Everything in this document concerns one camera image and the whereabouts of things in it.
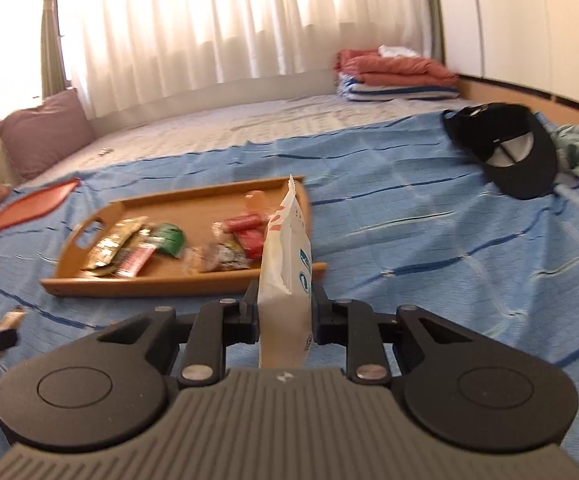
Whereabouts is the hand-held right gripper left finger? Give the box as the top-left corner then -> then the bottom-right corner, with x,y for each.
96,282 -> 261,387

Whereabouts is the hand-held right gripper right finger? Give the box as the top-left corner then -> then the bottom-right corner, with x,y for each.
312,285 -> 475,387

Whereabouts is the black white patterned snack packet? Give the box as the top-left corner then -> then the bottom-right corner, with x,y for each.
214,240 -> 250,271

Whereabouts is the brown peanut snack packet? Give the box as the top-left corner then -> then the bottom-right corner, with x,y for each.
186,242 -> 225,273

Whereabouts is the wooden tray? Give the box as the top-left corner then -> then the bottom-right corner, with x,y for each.
39,176 -> 329,299

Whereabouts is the green snack packet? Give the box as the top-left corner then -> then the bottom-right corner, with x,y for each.
146,223 -> 188,259

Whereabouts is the orange jelly cup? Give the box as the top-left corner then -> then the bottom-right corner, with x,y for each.
244,190 -> 267,216

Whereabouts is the red striped snack packet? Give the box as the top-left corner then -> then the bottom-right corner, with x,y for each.
114,241 -> 159,279

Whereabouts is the gold snack packet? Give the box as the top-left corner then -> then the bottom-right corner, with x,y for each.
83,234 -> 137,275

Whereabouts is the small red snack packet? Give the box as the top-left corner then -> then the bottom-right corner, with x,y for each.
233,229 -> 266,261

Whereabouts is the blue patterned bed sheet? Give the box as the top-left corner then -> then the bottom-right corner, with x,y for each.
0,110 -> 579,461

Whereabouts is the orange plastic lid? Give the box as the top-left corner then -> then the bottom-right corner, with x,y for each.
0,178 -> 81,237

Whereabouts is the grey patterned mattress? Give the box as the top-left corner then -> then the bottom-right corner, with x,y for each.
14,92 -> 470,186

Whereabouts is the mauve pillow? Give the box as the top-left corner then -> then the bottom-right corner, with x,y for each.
0,88 -> 96,183

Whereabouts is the blue white striped folded blanket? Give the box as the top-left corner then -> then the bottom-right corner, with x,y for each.
337,74 -> 463,103

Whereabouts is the black cap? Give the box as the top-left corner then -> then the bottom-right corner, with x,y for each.
442,102 -> 559,201

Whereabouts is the salmon folded blanket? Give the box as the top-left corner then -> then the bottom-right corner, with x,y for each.
333,48 -> 459,88

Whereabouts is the olive curtain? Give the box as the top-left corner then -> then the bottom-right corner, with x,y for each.
422,0 -> 446,68
39,0 -> 66,98

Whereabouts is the white wardrobe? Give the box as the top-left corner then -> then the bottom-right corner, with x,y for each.
434,0 -> 579,111

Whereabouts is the wooden bed frame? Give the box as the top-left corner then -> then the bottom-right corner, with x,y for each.
457,74 -> 579,125

